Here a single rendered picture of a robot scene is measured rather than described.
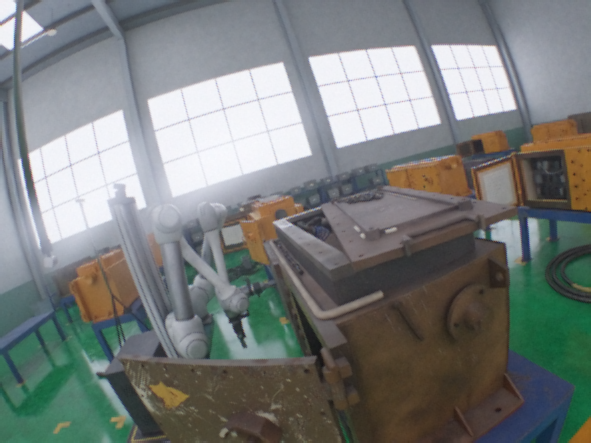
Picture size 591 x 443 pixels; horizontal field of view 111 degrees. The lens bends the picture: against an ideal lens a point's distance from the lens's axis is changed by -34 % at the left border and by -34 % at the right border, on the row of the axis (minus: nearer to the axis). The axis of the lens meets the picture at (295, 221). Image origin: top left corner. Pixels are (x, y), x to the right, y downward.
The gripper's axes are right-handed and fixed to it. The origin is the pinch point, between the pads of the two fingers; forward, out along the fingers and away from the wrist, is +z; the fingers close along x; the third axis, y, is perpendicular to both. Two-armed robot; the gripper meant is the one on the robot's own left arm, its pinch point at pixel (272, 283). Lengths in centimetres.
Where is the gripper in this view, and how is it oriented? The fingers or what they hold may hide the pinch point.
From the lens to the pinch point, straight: 207.0
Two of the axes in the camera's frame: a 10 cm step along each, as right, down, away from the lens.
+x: -0.2, -4.7, -8.8
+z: 9.4, -3.0, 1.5
